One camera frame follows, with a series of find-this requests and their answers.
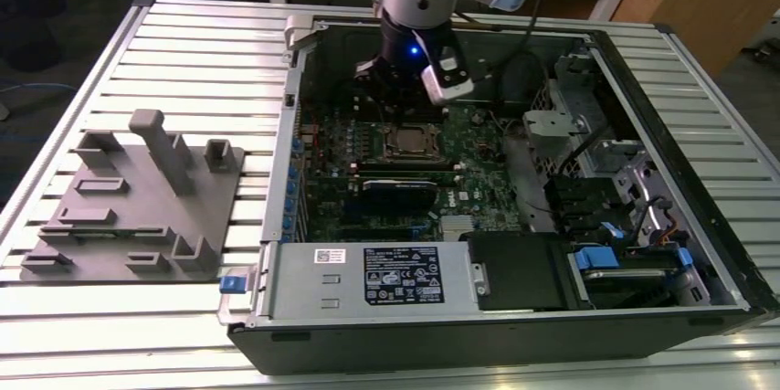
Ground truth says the metal socket cover frame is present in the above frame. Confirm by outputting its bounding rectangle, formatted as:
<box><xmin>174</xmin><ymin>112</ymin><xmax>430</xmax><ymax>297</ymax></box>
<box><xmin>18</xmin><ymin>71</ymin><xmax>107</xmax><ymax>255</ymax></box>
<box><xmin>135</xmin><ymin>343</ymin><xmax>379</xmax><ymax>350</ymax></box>
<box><xmin>387</xmin><ymin>124</ymin><xmax>446</xmax><ymax>161</ymax></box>

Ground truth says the metal CPU socket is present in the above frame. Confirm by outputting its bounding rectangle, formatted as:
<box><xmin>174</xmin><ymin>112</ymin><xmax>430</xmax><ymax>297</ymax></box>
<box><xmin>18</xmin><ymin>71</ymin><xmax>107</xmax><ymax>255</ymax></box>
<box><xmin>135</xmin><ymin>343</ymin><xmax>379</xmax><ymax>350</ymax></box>
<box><xmin>378</xmin><ymin>121</ymin><xmax>451</xmax><ymax>166</ymax></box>

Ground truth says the green RAM stick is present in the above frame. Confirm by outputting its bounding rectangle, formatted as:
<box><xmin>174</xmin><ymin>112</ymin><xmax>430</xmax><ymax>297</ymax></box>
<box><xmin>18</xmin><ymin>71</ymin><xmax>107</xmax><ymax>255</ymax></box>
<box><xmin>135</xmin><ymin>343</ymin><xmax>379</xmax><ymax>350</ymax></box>
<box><xmin>358</xmin><ymin>169</ymin><xmax>459</xmax><ymax>183</ymax></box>

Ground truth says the green motherboard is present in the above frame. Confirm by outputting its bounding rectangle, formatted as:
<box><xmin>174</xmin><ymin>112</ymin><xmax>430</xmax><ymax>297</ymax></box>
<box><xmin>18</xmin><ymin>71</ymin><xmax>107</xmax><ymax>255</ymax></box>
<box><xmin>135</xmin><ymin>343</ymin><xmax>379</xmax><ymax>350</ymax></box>
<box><xmin>298</xmin><ymin>104</ymin><xmax>526</xmax><ymax>243</ymax></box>

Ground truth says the black graphics card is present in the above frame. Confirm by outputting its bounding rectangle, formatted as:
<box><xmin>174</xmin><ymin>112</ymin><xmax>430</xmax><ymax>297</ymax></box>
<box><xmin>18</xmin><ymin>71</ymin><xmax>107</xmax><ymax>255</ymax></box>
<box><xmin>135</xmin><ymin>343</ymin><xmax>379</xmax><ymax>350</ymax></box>
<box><xmin>359</xmin><ymin>177</ymin><xmax>442</xmax><ymax>223</ymax></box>

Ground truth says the silver finned heatsink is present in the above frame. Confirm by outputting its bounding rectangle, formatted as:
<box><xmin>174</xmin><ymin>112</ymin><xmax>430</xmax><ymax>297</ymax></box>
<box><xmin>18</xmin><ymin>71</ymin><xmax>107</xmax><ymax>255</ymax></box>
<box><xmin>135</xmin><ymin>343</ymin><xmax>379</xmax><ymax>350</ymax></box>
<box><xmin>439</xmin><ymin>215</ymin><xmax>478</xmax><ymax>241</ymax></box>

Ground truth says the black fan shroud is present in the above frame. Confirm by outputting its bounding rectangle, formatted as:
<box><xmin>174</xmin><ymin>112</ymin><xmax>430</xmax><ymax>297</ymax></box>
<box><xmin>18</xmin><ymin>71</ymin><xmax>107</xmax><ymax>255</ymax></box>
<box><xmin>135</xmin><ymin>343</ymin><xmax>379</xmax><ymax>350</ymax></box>
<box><xmin>544</xmin><ymin>176</ymin><xmax>639</xmax><ymax>237</ymax></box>

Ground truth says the black plastic drive shroud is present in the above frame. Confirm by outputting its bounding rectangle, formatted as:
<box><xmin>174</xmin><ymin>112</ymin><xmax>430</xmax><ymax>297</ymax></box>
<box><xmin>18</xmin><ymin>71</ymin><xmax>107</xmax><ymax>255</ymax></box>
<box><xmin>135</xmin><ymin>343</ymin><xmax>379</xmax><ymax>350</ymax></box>
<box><xmin>467</xmin><ymin>230</ymin><xmax>598</xmax><ymax>312</ymax></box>

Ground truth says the grey power supply unit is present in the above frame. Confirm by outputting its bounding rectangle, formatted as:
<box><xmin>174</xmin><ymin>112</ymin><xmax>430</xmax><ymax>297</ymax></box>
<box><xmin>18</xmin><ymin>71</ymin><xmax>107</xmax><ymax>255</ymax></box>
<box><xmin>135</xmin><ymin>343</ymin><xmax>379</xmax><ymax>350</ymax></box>
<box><xmin>256</xmin><ymin>239</ymin><xmax>492</xmax><ymax>321</ymax></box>

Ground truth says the grey parts rack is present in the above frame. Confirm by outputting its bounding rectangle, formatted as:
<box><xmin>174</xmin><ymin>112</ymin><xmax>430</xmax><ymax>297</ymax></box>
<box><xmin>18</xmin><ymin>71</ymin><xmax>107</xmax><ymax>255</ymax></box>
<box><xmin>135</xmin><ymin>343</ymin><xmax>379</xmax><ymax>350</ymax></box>
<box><xmin>18</xmin><ymin>109</ymin><xmax>248</xmax><ymax>284</ymax></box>

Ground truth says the hard disk in blue carrier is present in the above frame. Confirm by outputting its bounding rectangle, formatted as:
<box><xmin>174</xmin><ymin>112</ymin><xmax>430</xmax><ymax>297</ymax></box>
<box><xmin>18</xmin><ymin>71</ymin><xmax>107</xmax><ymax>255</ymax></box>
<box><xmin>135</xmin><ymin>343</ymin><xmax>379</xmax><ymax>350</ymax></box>
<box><xmin>570</xmin><ymin>246</ymin><xmax>694</xmax><ymax>310</ymax></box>

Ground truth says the blue plastic latch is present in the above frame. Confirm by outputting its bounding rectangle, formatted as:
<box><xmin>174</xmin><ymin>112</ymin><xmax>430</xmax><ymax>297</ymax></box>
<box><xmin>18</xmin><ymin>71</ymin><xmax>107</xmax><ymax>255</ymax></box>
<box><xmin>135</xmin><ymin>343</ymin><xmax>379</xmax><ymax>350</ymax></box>
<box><xmin>218</xmin><ymin>274</ymin><xmax>247</xmax><ymax>296</ymax></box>

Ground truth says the black and silver PC case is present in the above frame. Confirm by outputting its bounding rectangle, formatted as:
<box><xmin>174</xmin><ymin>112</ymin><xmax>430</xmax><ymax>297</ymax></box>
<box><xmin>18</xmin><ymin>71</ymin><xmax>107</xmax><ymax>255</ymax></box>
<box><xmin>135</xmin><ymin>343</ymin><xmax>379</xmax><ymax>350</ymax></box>
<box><xmin>216</xmin><ymin>14</ymin><xmax>780</xmax><ymax>377</ymax></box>

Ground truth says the black office chair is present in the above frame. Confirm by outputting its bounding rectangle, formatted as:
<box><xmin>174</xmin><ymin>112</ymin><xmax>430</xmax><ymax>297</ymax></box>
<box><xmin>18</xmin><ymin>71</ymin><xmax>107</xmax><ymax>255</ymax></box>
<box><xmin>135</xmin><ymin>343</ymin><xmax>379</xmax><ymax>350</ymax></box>
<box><xmin>0</xmin><ymin>0</ymin><xmax>70</xmax><ymax>72</ymax></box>

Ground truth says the office chair base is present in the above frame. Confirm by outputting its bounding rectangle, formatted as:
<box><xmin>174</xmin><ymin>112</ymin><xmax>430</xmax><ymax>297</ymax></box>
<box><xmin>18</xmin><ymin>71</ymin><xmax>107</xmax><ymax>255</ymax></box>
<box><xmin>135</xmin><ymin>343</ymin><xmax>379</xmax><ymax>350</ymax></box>
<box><xmin>752</xmin><ymin>10</ymin><xmax>780</xmax><ymax>65</ymax></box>

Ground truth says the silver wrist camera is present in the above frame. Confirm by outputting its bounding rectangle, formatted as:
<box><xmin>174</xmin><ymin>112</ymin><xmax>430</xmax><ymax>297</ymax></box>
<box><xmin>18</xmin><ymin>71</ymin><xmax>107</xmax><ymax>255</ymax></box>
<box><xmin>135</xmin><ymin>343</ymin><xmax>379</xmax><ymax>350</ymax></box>
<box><xmin>419</xmin><ymin>45</ymin><xmax>476</xmax><ymax>107</ymax></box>

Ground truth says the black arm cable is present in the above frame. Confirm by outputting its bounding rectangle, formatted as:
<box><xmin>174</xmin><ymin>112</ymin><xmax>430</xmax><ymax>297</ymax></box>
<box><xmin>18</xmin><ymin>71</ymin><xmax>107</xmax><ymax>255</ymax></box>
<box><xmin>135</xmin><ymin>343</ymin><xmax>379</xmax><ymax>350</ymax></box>
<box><xmin>472</xmin><ymin>0</ymin><xmax>550</xmax><ymax>85</ymax></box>

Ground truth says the silver metal bracket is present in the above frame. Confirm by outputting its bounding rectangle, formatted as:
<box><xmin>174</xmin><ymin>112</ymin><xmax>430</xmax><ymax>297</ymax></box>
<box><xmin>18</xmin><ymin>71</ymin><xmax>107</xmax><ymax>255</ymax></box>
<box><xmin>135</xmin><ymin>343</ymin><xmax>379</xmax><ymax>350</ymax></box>
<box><xmin>522</xmin><ymin>109</ymin><xmax>591</xmax><ymax>150</ymax></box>

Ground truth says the orange yellow wire bundle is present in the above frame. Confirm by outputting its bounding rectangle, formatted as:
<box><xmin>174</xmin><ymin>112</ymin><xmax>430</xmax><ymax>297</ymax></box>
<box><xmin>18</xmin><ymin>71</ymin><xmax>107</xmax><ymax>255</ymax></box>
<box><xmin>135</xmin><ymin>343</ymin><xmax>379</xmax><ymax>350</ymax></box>
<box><xmin>651</xmin><ymin>218</ymin><xmax>682</xmax><ymax>248</ymax></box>

